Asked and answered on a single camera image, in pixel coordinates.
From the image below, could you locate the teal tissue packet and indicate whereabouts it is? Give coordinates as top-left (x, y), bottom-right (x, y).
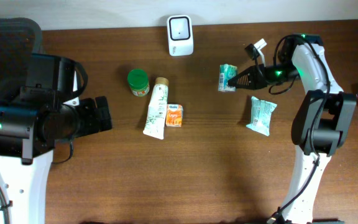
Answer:
top-left (218, 64), bottom-right (237, 92)

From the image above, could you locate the green lidded jar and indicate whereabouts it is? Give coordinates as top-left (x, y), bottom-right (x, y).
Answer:
top-left (127, 69), bottom-right (150, 96)

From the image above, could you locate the white tube with tan cap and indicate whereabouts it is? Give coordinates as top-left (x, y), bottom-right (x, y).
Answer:
top-left (143, 77), bottom-right (169, 140)

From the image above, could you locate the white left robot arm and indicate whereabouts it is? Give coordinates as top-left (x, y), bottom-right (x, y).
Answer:
top-left (0, 54), bottom-right (112, 223)

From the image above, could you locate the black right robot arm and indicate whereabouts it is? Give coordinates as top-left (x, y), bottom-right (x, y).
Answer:
top-left (227, 34), bottom-right (357, 223)

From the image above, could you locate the white barcode scanner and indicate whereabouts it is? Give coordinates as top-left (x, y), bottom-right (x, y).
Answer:
top-left (167, 15), bottom-right (194, 57)

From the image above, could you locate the dark grey plastic basket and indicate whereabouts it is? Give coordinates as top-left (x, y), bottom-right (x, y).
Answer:
top-left (0, 17), bottom-right (43, 101)

